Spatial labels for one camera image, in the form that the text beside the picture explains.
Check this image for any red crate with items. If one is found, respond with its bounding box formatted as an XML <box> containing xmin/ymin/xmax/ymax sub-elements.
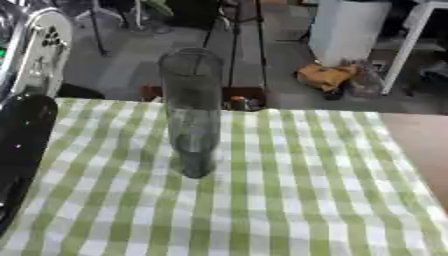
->
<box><xmin>138</xmin><ymin>84</ymin><xmax>270</xmax><ymax>112</ymax></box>

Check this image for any yellow and black bag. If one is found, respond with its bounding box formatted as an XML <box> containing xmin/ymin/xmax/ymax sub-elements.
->
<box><xmin>294</xmin><ymin>63</ymin><xmax>361</xmax><ymax>100</ymax></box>

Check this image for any white cabinet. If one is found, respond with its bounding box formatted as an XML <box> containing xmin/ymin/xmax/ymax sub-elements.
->
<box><xmin>306</xmin><ymin>0</ymin><xmax>394</xmax><ymax>67</ymax></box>

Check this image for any black camera tripod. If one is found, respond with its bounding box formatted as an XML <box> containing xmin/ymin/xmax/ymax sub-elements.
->
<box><xmin>201</xmin><ymin>0</ymin><xmax>272</xmax><ymax>90</ymax></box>

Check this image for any white table leg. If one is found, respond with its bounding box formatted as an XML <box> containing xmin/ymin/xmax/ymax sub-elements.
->
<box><xmin>379</xmin><ymin>1</ymin><xmax>448</xmax><ymax>96</ymax></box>

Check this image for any black stand pole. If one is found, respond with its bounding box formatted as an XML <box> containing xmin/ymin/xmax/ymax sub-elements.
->
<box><xmin>85</xmin><ymin>0</ymin><xmax>111</xmax><ymax>57</ymax></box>

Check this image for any tall grey glass vase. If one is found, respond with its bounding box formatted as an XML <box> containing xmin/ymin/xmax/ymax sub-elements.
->
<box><xmin>155</xmin><ymin>47</ymin><xmax>226</xmax><ymax>179</ymax></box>

